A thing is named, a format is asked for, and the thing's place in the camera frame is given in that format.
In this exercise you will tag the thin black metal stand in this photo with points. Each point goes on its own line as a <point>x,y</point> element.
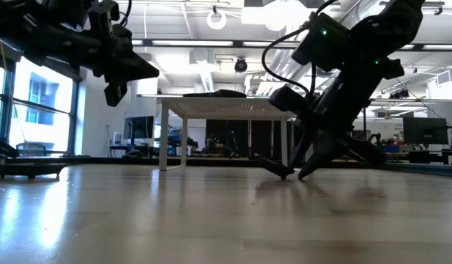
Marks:
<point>364,121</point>

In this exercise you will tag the small square black plate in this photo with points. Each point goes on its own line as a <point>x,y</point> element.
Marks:
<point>28,169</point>

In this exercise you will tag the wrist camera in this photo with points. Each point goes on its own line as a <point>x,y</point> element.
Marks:
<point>104,18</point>
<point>286,99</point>

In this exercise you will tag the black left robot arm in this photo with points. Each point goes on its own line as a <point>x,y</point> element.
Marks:
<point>35,33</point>

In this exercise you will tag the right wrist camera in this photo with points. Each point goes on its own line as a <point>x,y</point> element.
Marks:
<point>286,99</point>

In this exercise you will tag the black partition panels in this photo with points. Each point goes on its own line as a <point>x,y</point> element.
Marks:
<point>262,139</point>

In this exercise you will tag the black oval pointed plate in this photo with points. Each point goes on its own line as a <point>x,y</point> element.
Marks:
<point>229,94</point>

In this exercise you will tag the blue box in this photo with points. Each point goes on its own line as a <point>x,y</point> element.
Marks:
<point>391,149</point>

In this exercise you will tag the long ceiling light fixture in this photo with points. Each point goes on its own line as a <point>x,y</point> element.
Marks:
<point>192,43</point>

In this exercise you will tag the grey mesh chair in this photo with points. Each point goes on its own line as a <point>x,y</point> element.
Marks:
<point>31,149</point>

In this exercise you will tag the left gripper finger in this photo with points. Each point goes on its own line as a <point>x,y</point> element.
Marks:
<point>132,69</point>
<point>115,93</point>

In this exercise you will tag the black background robot arm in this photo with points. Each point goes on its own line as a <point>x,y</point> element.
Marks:
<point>376,137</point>

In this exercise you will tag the dark cabinet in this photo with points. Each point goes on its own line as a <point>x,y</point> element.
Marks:
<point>423,157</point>

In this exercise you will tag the black ceiling camera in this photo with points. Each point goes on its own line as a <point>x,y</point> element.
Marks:
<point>399,94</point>

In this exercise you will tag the black aluminium table frame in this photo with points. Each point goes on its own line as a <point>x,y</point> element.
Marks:
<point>83,160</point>

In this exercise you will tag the white perforated metal shelf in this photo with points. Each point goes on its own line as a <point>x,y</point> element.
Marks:
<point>225,108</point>

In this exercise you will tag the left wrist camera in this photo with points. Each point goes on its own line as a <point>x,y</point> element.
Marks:
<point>104,18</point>

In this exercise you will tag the large window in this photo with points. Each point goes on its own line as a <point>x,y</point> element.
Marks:
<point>46,117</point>

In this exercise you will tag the black computer monitor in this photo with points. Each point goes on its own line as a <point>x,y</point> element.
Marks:
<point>427,131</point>
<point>139,127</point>

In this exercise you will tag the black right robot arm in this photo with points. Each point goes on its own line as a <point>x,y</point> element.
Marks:
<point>387,33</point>

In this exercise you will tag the dark curved chair part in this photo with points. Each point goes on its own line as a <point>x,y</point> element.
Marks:
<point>0,146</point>

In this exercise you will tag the black round ceiling speaker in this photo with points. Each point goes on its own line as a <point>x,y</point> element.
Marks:
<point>241,65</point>

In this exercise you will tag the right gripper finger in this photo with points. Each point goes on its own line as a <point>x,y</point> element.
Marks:
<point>319,159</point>
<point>299,146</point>

